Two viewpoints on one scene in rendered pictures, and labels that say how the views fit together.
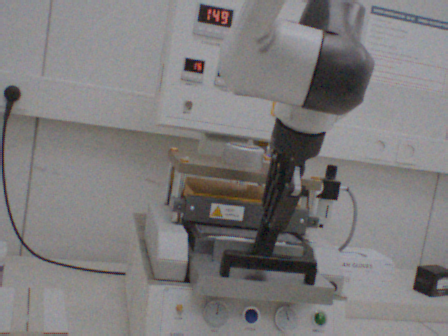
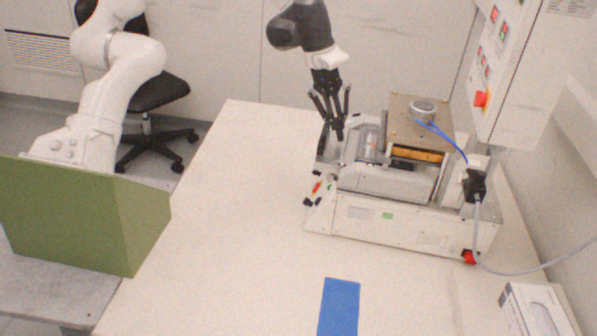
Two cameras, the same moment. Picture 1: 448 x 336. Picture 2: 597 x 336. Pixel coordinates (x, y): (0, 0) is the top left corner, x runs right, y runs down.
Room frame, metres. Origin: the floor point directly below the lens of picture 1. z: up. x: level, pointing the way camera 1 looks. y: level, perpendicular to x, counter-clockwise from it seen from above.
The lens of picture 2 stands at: (1.21, -1.20, 1.70)
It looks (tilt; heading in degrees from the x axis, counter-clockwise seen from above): 36 degrees down; 110
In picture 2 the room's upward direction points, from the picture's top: 7 degrees clockwise
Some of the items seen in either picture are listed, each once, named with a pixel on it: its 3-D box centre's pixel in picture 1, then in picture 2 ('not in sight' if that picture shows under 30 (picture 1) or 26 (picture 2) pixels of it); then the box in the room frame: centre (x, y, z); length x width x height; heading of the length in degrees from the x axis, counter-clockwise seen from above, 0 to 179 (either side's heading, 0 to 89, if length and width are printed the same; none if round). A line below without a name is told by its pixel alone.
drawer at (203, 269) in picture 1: (245, 251); (367, 149); (0.99, -0.06, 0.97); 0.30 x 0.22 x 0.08; 13
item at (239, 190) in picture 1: (242, 186); (416, 131); (1.11, -0.04, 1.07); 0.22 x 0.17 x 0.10; 103
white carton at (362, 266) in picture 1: (346, 264); (541, 332); (1.54, -0.38, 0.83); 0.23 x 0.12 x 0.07; 110
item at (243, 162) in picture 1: (245, 175); (429, 130); (1.14, -0.05, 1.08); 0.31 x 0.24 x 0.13; 103
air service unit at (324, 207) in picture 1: (317, 195); (468, 190); (1.29, -0.22, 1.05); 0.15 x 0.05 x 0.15; 103
